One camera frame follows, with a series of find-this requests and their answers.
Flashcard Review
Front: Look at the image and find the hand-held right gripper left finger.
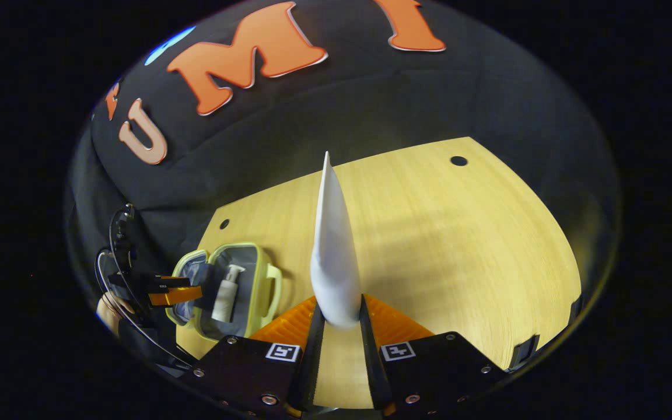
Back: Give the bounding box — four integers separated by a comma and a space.
193, 295, 328, 418

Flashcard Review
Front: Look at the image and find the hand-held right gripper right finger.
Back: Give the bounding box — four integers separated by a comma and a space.
359, 293, 509, 418

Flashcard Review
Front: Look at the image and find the white pump bottle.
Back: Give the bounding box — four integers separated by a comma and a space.
211, 264, 247, 323

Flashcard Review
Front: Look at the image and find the cream yellow suitcase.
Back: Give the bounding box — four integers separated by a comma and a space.
166, 242, 283, 342

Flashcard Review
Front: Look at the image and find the white squeeze tube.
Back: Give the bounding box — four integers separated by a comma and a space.
310, 150, 363, 329

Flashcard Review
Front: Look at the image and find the black backdrop cloth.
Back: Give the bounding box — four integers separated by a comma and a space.
65, 0, 622, 351

